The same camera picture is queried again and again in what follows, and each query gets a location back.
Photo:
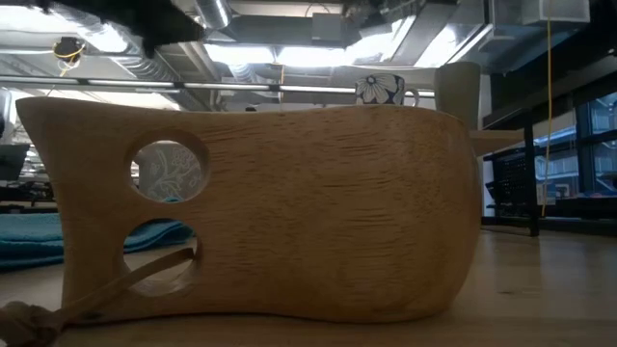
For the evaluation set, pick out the wooden shelf black metal frame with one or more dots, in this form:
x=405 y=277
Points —
x=496 y=142

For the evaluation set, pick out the black mesh crate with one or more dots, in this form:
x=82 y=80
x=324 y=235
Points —
x=511 y=183

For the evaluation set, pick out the white blue floral mug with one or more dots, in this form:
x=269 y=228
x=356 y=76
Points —
x=381 y=89

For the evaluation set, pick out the teal folded cloth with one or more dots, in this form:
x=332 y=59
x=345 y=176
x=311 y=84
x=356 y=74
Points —
x=29 y=241

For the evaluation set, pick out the tall beige tumbler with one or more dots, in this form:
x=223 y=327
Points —
x=458 y=91

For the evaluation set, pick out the wooden kuksa cup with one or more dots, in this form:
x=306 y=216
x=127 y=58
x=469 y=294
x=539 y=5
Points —
x=313 y=217

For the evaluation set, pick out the silver ventilation duct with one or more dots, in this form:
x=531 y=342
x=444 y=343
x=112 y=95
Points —
x=214 y=12

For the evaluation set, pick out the dark window frame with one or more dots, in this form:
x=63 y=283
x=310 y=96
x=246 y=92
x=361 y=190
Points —
x=584 y=144

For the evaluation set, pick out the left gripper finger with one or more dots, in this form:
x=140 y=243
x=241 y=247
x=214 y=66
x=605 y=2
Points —
x=169 y=29

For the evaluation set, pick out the black table frame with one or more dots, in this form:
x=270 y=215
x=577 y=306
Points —
x=578 y=226

